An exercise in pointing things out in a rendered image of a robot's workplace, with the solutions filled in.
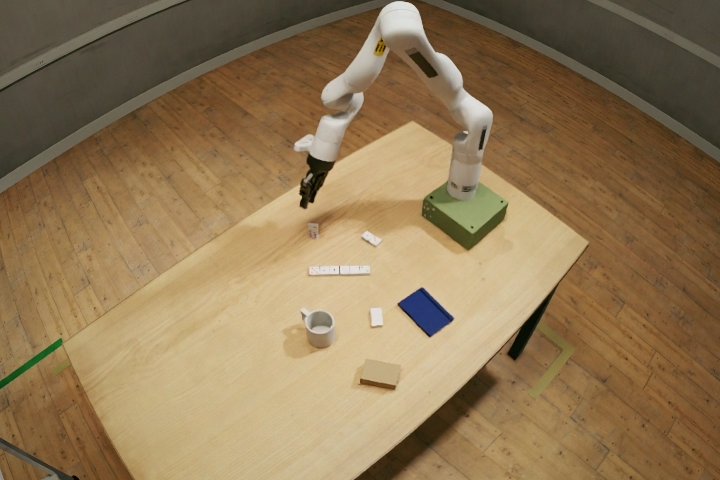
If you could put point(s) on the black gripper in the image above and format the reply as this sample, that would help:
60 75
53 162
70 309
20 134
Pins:
317 168

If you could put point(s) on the beige mug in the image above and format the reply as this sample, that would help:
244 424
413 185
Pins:
319 321

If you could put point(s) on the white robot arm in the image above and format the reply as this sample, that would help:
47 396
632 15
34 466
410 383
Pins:
402 32

